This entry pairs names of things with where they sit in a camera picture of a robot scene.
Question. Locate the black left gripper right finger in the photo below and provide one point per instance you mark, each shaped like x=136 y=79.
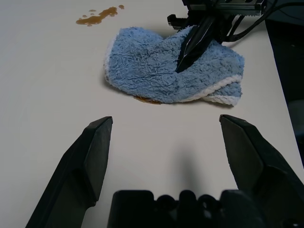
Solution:
x=261 y=161

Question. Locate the brown liquid puddle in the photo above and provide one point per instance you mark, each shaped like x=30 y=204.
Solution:
x=95 y=19

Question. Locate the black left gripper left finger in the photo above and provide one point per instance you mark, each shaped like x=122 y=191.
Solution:
x=71 y=171

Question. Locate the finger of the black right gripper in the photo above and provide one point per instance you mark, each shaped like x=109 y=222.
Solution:
x=177 y=21
x=194 y=47

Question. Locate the blue fluffy rag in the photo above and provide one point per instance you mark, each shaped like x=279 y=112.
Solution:
x=142 y=59

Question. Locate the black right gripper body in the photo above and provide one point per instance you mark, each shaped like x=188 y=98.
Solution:
x=232 y=7

